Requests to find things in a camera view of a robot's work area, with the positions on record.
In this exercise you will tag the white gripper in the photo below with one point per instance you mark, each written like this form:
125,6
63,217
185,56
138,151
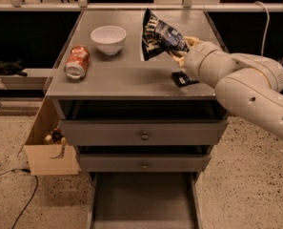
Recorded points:
193,60

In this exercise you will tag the blue chip bag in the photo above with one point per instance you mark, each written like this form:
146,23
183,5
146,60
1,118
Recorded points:
158,37

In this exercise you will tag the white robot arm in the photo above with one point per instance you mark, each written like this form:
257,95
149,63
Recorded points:
246,85

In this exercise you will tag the grey drawer cabinet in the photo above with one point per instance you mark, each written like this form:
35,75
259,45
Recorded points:
123,76

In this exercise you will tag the grey top drawer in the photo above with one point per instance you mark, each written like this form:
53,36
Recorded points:
144,122

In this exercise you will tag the grey drawer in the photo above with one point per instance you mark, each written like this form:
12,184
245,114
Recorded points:
143,158
144,122
143,201

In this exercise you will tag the grey middle drawer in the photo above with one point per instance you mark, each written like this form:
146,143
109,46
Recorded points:
143,158

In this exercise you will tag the grey bottom drawer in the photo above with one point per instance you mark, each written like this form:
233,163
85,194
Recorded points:
143,201

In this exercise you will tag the dark blue snack bar wrapper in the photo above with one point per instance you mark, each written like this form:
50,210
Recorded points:
182,80

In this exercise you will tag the white ceramic bowl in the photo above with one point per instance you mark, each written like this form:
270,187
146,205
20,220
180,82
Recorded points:
109,39

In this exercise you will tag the orange soda can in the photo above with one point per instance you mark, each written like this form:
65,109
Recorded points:
77,63

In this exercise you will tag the items in cardboard box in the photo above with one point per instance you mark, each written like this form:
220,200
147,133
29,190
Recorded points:
56,137

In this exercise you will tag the black object on ledge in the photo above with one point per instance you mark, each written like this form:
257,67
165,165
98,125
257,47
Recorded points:
11,68

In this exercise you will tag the cardboard box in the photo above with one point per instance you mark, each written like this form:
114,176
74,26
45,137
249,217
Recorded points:
39,155

